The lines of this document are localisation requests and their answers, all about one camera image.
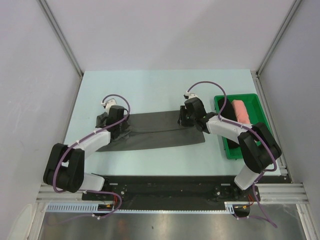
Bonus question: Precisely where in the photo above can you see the grey t shirt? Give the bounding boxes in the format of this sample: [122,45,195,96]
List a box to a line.
[97,110,206,152]

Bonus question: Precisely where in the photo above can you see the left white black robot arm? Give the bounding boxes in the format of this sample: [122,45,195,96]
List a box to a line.
[43,105,129,200]

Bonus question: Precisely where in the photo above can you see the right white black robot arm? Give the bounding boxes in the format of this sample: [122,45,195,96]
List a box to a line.
[178,96,282,201]

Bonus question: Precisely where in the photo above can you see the black rolled t shirt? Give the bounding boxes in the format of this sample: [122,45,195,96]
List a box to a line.
[217,98,239,149]

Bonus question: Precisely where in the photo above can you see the pink rolled t shirt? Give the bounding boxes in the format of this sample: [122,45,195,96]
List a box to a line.
[231,99,251,125]

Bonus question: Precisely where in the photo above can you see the green plastic tray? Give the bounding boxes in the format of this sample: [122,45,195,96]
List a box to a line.
[222,93,271,160]

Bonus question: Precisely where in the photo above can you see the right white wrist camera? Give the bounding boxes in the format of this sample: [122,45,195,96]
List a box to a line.
[183,92,198,100]

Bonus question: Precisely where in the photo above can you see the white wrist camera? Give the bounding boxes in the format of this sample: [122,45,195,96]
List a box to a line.
[183,92,198,100]
[101,98,117,109]

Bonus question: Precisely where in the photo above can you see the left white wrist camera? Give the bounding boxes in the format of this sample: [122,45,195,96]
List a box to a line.
[101,98,117,109]

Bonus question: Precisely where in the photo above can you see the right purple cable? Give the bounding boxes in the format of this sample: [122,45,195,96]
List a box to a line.
[186,81,278,173]

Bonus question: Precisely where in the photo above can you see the purple cable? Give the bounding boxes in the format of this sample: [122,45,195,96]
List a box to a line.
[52,93,131,195]
[186,81,278,173]

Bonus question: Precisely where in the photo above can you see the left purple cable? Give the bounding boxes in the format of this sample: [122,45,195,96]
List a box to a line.
[52,93,131,195]

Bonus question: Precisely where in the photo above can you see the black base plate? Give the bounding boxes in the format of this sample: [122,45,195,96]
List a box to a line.
[82,174,292,211]

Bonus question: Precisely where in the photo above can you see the right aluminium corner post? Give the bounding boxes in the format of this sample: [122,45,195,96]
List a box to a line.
[257,0,303,75]

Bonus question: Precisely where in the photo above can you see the aluminium corner post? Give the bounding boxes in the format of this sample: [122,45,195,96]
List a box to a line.
[257,0,303,75]
[37,0,84,77]

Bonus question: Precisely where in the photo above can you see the white slotted cable duct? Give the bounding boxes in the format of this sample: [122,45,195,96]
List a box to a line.
[46,203,114,213]

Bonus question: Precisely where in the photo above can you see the aluminium frame rail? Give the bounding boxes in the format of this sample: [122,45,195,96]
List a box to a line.
[35,183,309,204]

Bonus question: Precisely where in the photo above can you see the left aluminium corner post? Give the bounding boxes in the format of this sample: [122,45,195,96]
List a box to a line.
[37,0,84,77]

